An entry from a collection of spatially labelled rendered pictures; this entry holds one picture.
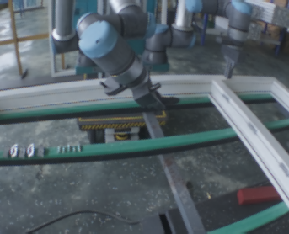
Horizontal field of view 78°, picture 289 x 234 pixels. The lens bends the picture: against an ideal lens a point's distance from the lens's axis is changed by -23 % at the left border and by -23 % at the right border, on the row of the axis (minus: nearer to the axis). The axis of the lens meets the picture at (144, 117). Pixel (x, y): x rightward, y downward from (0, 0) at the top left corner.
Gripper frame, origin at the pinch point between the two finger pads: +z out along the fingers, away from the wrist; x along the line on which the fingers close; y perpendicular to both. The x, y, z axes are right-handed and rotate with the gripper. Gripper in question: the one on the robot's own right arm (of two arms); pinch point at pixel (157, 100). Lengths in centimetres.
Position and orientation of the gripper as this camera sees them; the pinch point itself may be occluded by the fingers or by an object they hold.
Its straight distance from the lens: 72.3
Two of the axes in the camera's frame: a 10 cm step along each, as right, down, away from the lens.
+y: 8.6, -4.2, -3.0
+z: 4.7, 4.0, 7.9
